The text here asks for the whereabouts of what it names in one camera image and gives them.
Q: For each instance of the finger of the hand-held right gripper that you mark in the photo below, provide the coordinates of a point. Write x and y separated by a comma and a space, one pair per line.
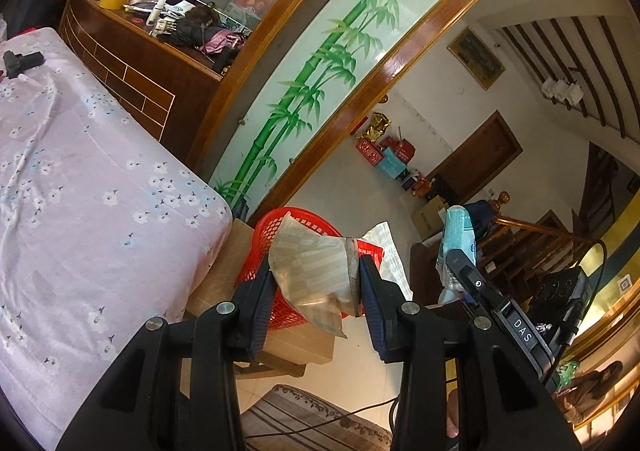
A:
475, 283

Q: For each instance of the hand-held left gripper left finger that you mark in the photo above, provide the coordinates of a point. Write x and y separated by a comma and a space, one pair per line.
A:
260, 303

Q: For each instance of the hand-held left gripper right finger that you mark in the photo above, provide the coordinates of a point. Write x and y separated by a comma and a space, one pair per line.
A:
375, 311

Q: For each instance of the light blue packet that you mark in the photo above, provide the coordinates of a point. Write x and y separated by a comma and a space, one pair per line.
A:
457, 236

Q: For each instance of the translucent beige packet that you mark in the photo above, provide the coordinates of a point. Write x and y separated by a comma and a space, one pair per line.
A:
310, 271

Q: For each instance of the red plastic basket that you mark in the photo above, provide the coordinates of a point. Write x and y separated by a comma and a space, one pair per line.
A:
270, 231

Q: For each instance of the person's right forearm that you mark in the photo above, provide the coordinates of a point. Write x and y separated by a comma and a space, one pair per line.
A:
452, 411

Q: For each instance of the white printed paper bag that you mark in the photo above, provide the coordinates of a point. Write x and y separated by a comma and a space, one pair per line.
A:
395, 271

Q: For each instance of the tan cardboard box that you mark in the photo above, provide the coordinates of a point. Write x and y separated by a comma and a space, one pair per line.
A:
295, 351

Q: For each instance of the blue cloth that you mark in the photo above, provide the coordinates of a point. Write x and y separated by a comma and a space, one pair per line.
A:
479, 218

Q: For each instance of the wooden stair railing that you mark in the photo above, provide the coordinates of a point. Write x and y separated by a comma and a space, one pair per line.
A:
530, 227

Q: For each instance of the brown cardboard box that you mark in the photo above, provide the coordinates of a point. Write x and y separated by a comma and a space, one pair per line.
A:
430, 218

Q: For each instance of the striped grey cushion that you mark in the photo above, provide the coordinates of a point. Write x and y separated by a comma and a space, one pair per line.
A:
280, 421

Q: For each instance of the brown wooden door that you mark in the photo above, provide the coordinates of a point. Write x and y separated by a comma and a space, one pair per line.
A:
480, 156

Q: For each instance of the blue gift box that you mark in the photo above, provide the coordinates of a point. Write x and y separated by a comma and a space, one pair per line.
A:
392, 166

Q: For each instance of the red gift box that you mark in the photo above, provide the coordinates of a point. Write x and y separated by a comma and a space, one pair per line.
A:
404, 148
369, 151

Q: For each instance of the gold ornament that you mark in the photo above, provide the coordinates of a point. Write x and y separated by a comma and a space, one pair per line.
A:
377, 126

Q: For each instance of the lilac floral bed sheet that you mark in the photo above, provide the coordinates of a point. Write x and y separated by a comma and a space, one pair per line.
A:
75, 181

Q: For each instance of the small framed picture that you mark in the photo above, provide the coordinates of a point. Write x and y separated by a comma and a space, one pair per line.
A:
475, 58

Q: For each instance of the bamboo print glass panel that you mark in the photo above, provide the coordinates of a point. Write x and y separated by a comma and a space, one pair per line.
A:
325, 56

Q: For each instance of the wooden counter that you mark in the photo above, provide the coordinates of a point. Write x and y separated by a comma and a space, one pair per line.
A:
140, 76

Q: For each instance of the pink cloth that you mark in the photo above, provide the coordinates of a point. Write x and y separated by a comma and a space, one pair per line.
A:
225, 38

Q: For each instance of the dark clothes pile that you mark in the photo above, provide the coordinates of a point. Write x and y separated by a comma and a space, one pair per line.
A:
195, 26

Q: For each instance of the white dropper bottle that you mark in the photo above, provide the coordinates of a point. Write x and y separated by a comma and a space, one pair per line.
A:
157, 11

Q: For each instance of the black cloth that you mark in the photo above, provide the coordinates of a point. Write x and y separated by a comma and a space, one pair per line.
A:
22, 62

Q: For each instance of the white wall lamp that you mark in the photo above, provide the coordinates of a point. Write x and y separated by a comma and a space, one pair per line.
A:
562, 91

